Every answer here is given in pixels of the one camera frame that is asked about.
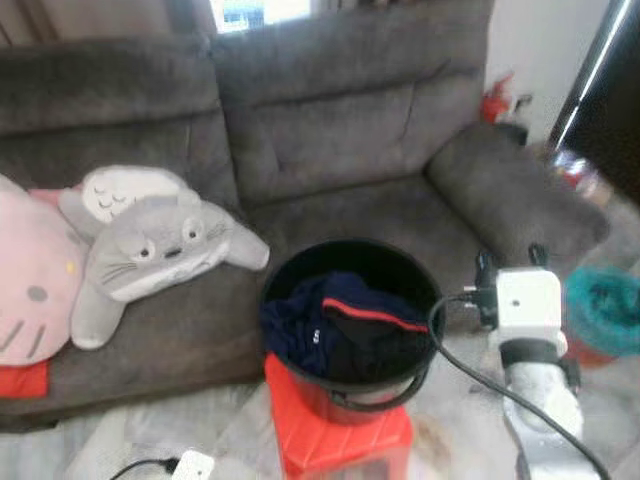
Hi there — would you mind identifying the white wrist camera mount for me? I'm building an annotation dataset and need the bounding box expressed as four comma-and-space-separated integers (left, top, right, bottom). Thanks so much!
168, 449, 217, 480
495, 268, 566, 356

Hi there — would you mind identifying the red fire extinguisher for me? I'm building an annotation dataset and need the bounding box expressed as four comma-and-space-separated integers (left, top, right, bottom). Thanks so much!
480, 70, 531, 126

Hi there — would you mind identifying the red cushion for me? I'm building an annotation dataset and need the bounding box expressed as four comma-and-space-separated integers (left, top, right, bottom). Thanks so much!
0, 360, 51, 399

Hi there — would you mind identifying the dark wooden door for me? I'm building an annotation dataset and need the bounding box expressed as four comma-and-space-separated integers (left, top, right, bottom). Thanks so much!
555, 0, 640, 201

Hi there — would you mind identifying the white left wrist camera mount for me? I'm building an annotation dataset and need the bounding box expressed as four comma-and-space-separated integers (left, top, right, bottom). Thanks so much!
168, 449, 217, 480

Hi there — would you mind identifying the grey Totoro plush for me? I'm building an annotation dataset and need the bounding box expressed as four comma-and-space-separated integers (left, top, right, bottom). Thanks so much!
58, 190, 271, 351

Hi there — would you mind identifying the red bin with teal bag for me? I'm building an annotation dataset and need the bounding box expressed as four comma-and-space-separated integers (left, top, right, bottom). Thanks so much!
563, 265, 640, 366

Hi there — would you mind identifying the pink cat face pillow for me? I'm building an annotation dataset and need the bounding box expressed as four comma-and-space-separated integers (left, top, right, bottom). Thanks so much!
0, 175, 89, 366

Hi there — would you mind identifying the beige curtain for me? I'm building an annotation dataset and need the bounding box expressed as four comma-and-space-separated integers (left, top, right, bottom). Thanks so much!
0, 0, 216, 46

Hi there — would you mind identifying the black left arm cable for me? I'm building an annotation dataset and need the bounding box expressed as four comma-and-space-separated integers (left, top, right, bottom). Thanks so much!
106, 455, 181, 480

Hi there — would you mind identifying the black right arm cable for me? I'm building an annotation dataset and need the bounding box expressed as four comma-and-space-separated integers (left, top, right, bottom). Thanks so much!
427, 285, 611, 480

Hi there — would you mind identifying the bright window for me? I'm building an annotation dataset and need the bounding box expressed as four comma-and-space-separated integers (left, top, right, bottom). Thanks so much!
210, 0, 313, 33

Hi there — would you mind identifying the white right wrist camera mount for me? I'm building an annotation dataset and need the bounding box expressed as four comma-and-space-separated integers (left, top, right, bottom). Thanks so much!
495, 268, 566, 356

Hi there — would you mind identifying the black plastic bucket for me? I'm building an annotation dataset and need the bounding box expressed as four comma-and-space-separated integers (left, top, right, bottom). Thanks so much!
258, 237, 448, 426

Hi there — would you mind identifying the navy red-striped garment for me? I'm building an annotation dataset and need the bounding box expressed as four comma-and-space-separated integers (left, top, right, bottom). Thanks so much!
260, 270, 433, 386

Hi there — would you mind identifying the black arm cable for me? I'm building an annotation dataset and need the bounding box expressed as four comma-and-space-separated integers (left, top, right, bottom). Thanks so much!
106, 455, 181, 480
427, 285, 611, 480

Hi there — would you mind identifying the clear plastic container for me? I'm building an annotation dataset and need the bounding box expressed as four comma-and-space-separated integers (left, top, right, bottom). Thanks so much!
552, 148, 603, 206

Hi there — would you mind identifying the dark grey sofa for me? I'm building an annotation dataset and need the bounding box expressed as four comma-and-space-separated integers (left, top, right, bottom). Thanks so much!
0, 0, 613, 433

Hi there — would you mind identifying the red plastic stool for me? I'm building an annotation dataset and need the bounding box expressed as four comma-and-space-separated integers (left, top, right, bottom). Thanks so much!
263, 352, 416, 480

